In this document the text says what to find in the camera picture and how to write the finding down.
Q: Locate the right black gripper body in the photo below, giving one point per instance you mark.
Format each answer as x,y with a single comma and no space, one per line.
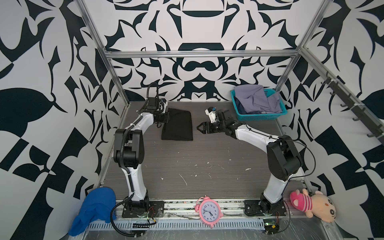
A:
217,127

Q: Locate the pink plush pig toy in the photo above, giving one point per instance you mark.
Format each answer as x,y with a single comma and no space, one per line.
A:
317,205

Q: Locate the dark navy garment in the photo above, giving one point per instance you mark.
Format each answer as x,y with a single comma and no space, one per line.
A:
240,107

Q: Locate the pink alarm clock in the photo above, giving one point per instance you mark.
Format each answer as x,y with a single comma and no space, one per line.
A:
209,211

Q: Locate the purple grey skirt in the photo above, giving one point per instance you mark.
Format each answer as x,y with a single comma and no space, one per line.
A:
254,99

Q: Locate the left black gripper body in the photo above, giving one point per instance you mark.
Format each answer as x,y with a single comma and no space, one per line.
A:
163,117

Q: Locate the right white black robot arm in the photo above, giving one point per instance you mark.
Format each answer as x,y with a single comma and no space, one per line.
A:
284,160

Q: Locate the white square clock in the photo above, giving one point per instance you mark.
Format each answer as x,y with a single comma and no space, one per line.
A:
300,174

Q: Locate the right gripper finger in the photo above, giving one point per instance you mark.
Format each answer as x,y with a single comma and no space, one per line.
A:
204,129
203,125

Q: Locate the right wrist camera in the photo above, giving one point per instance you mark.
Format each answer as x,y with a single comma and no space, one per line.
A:
211,112

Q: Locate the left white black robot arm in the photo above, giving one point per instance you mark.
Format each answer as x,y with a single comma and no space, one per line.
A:
129,150

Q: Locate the blue cloth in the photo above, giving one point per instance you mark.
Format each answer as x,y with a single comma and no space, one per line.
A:
96,206

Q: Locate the black wall hook rack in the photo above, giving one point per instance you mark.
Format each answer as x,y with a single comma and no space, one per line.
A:
351,102

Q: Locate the small green circuit board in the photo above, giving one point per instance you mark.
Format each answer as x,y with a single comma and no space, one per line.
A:
272,227

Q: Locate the white slotted cable duct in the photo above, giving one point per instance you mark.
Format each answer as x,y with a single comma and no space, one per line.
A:
223,224

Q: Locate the teal plastic basket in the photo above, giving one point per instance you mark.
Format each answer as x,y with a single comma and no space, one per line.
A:
262,116

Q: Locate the black skirt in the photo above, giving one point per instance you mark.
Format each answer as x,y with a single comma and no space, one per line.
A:
179,127

